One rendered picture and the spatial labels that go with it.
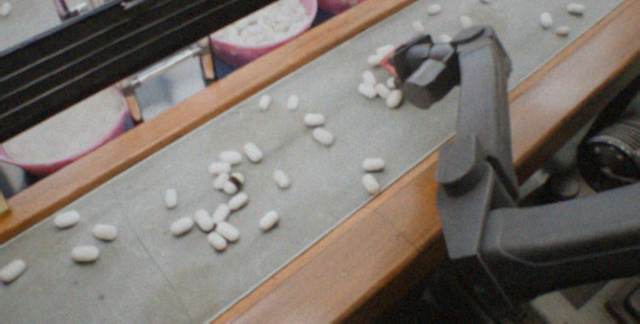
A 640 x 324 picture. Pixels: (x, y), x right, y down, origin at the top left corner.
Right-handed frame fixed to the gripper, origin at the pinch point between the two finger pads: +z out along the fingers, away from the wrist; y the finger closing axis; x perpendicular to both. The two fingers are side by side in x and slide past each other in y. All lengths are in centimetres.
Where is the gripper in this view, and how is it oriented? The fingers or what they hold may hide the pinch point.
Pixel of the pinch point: (384, 63)
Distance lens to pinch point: 102.4
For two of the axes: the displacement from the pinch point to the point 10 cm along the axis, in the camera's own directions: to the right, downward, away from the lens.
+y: -7.5, 5.0, -4.3
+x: 3.9, 8.6, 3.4
